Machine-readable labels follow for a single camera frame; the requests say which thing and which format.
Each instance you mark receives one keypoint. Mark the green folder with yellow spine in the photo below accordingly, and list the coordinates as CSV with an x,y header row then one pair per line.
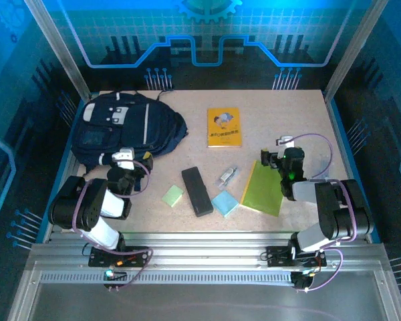
x,y
264,190

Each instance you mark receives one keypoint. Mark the navy blue student backpack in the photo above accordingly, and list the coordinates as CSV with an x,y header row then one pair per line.
x,y
127,133

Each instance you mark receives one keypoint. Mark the green sticky note pad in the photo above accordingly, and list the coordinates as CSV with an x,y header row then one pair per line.
x,y
172,196

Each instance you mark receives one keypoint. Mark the yellow cartoon cover book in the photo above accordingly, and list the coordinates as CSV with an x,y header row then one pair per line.
x,y
224,133

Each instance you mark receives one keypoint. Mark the black pencil case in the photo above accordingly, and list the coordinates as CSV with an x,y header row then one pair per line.
x,y
197,192

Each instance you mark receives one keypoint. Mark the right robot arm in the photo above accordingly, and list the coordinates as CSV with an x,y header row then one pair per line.
x,y
334,207

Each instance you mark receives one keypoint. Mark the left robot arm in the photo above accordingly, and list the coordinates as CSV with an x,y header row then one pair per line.
x,y
90,207

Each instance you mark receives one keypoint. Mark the blue sticky note pad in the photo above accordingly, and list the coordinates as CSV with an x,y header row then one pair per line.
x,y
225,204

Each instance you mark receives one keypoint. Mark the small black controller board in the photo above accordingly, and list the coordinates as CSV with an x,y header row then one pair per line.
x,y
111,275
300,282

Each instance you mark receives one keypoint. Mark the grey metal shelf panel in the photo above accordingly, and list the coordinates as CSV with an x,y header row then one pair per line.
x,y
204,301

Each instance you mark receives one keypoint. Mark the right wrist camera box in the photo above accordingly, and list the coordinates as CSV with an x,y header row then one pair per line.
x,y
294,154

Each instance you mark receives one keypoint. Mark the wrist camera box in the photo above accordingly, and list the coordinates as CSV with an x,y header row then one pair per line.
x,y
294,154
123,155

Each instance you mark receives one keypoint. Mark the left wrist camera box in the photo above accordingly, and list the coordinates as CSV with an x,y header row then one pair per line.
x,y
123,155

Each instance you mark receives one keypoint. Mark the aluminium table side rail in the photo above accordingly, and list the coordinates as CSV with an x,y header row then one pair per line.
x,y
339,133
70,167

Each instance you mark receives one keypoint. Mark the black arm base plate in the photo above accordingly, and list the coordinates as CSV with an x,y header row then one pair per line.
x,y
277,255
133,257

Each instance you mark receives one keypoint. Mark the aluminium frame beam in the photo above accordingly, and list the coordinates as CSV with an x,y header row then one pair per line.
x,y
204,250

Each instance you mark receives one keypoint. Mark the aluminium frame post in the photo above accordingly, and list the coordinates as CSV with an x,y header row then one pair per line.
x,y
60,50
354,50

